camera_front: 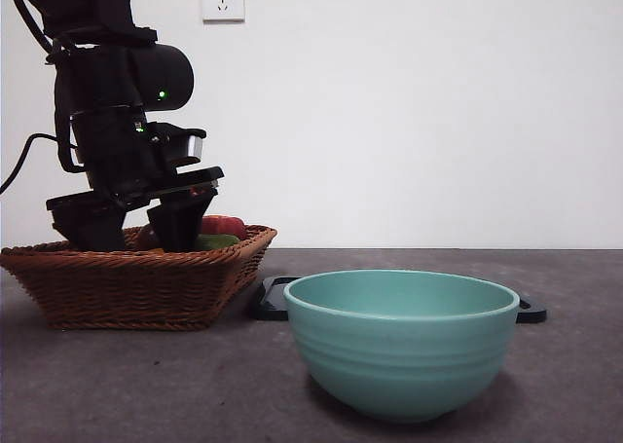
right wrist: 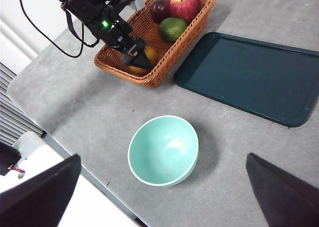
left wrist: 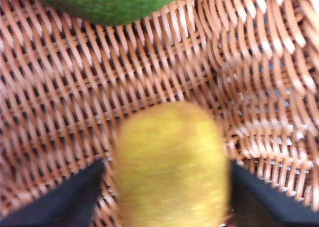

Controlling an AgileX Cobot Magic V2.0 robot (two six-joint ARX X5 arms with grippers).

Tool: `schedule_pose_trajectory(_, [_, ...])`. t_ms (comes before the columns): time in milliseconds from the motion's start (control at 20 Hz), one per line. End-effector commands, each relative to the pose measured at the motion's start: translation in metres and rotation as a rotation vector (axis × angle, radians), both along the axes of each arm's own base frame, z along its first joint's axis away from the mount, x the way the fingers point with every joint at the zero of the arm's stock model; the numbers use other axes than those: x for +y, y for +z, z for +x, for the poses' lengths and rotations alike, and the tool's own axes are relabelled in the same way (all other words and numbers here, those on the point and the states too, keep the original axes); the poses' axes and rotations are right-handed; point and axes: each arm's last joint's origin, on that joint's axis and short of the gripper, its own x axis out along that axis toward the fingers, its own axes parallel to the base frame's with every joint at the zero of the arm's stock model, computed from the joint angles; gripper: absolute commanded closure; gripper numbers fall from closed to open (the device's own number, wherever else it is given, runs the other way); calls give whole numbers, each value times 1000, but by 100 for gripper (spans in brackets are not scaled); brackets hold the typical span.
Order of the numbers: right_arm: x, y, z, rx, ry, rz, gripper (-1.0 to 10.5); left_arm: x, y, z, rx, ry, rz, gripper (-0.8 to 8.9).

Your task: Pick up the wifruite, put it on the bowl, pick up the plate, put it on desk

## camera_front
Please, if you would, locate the teal ceramic bowl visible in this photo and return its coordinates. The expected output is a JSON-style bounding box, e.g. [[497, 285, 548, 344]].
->
[[282, 269, 522, 425]]

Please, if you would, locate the brown wicker basket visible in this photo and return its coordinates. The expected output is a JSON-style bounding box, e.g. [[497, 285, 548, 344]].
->
[[0, 224, 278, 331]]

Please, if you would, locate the red peach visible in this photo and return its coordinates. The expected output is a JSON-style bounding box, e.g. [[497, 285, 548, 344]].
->
[[200, 214, 247, 238]]

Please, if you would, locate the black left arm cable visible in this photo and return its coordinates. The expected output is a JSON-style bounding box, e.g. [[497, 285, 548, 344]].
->
[[0, 133, 67, 194]]

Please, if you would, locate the black rectangular tray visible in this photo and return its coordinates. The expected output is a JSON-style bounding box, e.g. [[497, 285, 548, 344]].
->
[[250, 276, 548, 323]]

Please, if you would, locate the green avocado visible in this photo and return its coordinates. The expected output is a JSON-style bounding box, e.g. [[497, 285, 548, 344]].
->
[[194, 233, 242, 250]]

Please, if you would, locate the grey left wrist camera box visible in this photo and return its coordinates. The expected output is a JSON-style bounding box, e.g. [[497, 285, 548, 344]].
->
[[145, 121, 206, 166]]

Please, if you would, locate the dark purple plum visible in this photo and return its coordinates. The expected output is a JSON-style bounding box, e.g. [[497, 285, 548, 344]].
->
[[133, 224, 162, 252]]

